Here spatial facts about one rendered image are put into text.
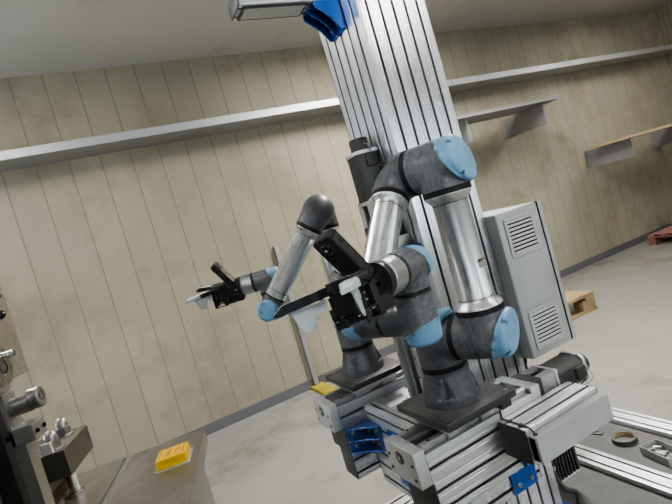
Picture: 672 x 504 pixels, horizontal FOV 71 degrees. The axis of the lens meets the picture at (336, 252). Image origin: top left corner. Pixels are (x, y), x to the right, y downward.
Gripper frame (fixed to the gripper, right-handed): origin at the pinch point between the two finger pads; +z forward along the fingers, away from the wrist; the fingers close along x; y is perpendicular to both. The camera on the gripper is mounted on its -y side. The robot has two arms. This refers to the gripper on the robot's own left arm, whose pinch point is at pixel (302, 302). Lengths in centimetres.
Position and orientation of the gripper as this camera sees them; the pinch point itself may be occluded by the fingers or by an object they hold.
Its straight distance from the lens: 70.8
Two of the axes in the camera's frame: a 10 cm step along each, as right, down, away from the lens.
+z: -6.0, 2.2, -7.7
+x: -7.0, 3.1, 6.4
